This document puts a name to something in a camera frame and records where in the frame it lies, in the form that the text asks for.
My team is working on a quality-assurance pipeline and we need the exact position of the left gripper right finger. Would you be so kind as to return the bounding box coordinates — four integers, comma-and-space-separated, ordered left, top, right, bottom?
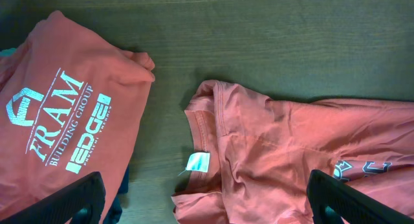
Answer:
307, 170, 413, 224

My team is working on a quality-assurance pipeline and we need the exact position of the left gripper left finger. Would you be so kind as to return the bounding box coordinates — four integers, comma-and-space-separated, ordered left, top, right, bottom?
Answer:
1, 172, 105, 224

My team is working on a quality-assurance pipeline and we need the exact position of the orange soccer t-shirt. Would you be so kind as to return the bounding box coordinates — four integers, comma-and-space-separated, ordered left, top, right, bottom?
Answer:
172, 80, 413, 223

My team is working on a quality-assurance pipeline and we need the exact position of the folded navy shirt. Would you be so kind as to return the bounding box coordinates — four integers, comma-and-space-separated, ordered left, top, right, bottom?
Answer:
69, 166, 129, 224

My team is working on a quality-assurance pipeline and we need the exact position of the folded orange FRAM shirt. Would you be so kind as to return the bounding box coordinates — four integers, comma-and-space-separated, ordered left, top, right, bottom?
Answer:
1, 11, 155, 219

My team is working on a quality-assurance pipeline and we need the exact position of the folded grey shirt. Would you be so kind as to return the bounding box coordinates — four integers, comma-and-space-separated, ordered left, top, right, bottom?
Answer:
0, 48, 16, 57

